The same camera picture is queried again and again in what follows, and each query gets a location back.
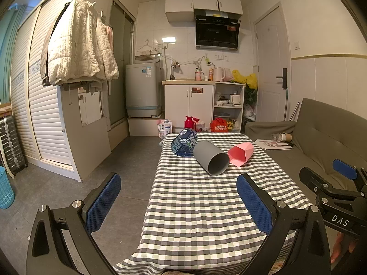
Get white sink cabinet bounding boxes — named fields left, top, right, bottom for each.
left=162, top=80, right=215, bottom=129

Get white wall cabinets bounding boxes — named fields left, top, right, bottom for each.
left=165, top=0, right=244, bottom=23

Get white door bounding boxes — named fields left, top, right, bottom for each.
left=254, top=2, right=291, bottom=122

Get green curtain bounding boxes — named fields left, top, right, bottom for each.
left=0, top=4, right=28, bottom=106

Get black range hood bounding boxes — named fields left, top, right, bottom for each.
left=195, top=16, right=241, bottom=49

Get grey ribbed suitcase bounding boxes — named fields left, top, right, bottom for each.
left=0, top=115, right=28, bottom=175

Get person's right hand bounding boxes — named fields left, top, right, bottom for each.
left=329, top=231, right=360, bottom=265

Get frosted glass door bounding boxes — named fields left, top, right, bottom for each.
left=107, top=0, right=136, bottom=129

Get red thermos jug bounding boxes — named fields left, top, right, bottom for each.
left=184, top=116, right=200, bottom=129

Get white printed booklet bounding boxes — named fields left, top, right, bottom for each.
left=254, top=139, right=294, bottom=150

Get metal faucet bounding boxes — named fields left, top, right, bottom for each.
left=170, top=62, right=181, bottom=81

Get red snack bag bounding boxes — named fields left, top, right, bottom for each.
left=210, top=118, right=233, bottom=133

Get checked tablecloth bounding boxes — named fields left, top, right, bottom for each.
left=113, top=132, right=313, bottom=275

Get black door lock handle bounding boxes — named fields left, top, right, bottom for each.
left=276, top=68, right=288, bottom=89

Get white wooden panel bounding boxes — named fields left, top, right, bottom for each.
left=57, top=0, right=114, bottom=182

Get yellow plastic bag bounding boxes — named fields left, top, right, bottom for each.
left=232, top=69, right=259, bottom=90

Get pink faceted cup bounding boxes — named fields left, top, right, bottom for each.
left=227, top=142, right=255, bottom=168

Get white slatted wardrobe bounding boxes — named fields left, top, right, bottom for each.
left=10, top=0, right=83, bottom=182

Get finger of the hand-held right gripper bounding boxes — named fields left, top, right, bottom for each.
left=333, top=159, right=367, bottom=197
left=299, top=167, right=334, bottom=196

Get white printed package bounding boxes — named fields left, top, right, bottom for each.
left=156, top=119, right=173, bottom=137

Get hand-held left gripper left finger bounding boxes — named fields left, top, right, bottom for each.
left=25, top=173, right=122, bottom=275

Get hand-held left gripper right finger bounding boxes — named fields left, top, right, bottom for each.
left=236, top=173, right=331, bottom=275

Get white quilted jacket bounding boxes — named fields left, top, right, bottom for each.
left=40, top=0, right=119, bottom=86

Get grey cup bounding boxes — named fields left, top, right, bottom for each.
left=193, top=140, right=230, bottom=177

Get olive green sofa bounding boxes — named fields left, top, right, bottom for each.
left=245, top=98, right=367, bottom=204

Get blue patterned cup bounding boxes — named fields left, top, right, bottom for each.
left=171, top=129, right=198, bottom=157

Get teal laundry basket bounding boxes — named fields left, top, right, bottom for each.
left=0, top=165, right=14, bottom=209

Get white open shelf unit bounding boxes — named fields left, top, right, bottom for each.
left=213, top=82, right=246, bottom=134

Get grey washing machine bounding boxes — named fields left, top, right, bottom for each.
left=125, top=54, right=162, bottom=118

